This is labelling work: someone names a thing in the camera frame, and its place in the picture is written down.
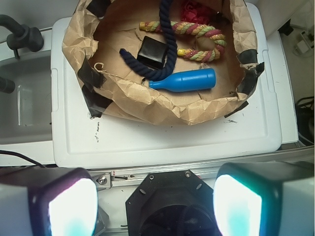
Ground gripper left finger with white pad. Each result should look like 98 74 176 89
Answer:
0 167 98 236

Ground brown paper bag basket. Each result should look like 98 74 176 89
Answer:
62 0 264 125

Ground navy blue rope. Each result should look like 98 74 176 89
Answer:
119 0 178 81

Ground white wall socket plugs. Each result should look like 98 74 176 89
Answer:
294 31 315 55

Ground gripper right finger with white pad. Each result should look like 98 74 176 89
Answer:
213 161 315 236

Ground white plastic lid board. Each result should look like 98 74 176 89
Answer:
51 3 282 169

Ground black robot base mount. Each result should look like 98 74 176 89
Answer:
126 170 221 236

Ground multicolour twisted rope toy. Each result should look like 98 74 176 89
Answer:
139 21 226 62

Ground blue plastic bottle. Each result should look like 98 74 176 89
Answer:
149 68 217 92

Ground black sink faucet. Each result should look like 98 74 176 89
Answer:
0 14 44 59

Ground red crumpled cloth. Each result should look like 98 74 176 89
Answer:
181 0 217 25

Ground black square pouch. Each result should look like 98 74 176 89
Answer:
137 36 168 70

